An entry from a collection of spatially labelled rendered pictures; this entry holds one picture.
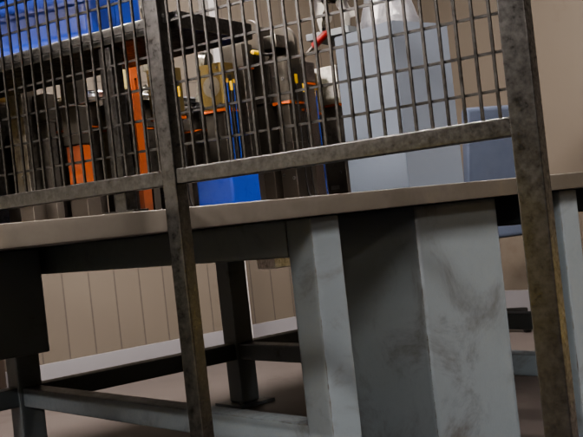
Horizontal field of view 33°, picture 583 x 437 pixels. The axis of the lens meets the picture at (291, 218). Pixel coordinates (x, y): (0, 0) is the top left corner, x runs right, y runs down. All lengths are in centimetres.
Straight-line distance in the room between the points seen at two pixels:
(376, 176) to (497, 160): 259
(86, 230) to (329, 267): 58
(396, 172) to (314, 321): 51
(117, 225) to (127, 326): 335
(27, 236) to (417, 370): 107
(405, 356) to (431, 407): 13
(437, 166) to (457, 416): 60
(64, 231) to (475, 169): 347
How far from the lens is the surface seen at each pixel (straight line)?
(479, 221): 247
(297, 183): 257
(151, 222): 174
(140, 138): 235
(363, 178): 247
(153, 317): 511
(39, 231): 164
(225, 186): 206
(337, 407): 206
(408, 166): 237
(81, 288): 491
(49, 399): 312
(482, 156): 495
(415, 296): 232
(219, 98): 252
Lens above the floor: 65
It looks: level
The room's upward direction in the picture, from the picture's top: 6 degrees counter-clockwise
